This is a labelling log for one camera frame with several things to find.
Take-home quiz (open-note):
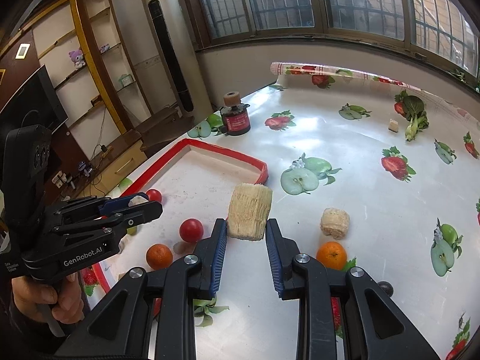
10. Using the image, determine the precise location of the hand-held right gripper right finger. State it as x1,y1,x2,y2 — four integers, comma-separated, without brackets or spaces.
264,217,441,360

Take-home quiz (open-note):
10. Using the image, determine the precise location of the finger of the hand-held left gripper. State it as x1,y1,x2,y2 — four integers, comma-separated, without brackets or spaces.
55,200,164,235
55,192,151,217

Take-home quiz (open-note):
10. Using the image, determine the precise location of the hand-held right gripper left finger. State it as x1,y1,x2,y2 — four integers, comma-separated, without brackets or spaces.
54,217,229,360

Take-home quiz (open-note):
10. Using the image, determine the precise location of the large beige fibrous chunk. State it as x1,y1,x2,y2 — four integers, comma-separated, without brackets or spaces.
227,182,274,241

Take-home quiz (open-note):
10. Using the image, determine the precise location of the red rectangular tray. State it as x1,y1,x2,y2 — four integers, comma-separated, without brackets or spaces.
90,138,269,308

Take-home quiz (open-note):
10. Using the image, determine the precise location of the person's left hand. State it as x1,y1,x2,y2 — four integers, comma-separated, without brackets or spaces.
11,270,85,323

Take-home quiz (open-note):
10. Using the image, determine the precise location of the low wooden cabinet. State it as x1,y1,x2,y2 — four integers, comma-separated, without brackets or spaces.
49,112,188,203

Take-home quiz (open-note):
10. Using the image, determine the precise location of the small orange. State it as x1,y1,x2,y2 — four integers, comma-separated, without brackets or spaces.
316,241,347,271

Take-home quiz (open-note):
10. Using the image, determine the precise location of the black television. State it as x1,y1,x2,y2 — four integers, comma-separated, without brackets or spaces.
0,64,69,139

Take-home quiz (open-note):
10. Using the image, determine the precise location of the dark jar with cork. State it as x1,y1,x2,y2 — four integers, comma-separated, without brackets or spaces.
219,92,253,136

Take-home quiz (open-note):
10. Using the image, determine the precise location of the purple plush toy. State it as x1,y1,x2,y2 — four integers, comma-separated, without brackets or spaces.
68,49,86,69

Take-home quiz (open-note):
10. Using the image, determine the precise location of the tower air conditioner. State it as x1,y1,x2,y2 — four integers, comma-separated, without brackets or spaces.
141,0,212,119

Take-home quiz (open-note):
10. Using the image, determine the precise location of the green leafy vegetable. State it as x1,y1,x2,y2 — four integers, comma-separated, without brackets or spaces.
394,89,430,142

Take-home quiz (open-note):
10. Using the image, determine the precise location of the barred window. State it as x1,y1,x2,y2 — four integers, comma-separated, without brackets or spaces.
176,0,480,83

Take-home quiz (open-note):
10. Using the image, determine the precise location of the wall shelf unit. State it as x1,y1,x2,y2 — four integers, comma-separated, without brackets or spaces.
32,0,147,147

